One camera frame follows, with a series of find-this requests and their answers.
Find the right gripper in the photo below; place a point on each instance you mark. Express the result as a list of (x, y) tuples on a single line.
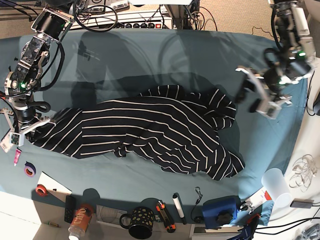
[(26, 114)]

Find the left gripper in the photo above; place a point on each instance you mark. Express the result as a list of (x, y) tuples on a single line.
[(273, 80)]

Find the navy white striped t-shirt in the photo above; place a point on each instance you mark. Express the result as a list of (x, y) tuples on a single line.
[(166, 125)]

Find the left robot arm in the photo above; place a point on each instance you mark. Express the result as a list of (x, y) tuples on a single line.
[(289, 62)]

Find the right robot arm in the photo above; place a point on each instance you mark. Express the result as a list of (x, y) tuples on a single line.
[(50, 26)]

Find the clear plastic screw box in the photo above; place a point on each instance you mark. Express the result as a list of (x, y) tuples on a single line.
[(6, 145)]

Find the pink glue tube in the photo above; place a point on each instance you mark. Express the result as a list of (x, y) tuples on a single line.
[(17, 156)]

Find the purple tape roll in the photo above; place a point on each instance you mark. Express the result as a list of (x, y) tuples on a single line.
[(29, 169)]

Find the orange tape roll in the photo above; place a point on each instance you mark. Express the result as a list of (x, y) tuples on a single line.
[(41, 190)]

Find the white paper sheet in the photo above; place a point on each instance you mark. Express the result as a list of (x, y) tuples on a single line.
[(52, 185)]

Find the translucent plastic cup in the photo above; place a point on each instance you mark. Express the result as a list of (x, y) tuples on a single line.
[(275, 184)]

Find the teal table cloth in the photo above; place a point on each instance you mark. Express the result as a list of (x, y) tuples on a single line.
[(125, 62)]

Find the black remote control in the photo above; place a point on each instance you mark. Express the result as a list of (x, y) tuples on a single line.
[(69, 209)]

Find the white red card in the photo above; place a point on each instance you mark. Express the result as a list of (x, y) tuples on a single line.
[(258, 198)]

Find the blue clamp block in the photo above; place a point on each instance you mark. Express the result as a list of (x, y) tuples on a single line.
[(222, 211)]

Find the grey small box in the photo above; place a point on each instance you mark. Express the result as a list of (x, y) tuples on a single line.
[(302, 203)]

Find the white power strip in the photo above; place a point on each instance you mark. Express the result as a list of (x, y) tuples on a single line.
[(129, 19)]

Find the orange drink bottle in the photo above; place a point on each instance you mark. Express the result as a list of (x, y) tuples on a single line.
[(80, 222)]

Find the white black marker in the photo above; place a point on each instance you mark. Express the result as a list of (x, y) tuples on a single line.
[(178, 206)]

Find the orange black utility knife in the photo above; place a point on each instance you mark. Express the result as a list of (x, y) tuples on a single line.
[(167, 219)]

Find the black mug yellow pattern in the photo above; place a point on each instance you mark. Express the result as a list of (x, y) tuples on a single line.
[(139, 222)]

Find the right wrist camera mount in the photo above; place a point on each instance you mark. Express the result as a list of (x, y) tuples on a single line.
[(16, 136)]

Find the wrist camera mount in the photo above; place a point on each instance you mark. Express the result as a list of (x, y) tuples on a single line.
[(270, 105), (16, 136)]

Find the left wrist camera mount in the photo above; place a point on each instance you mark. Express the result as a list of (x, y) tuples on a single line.
[(270, 105)]

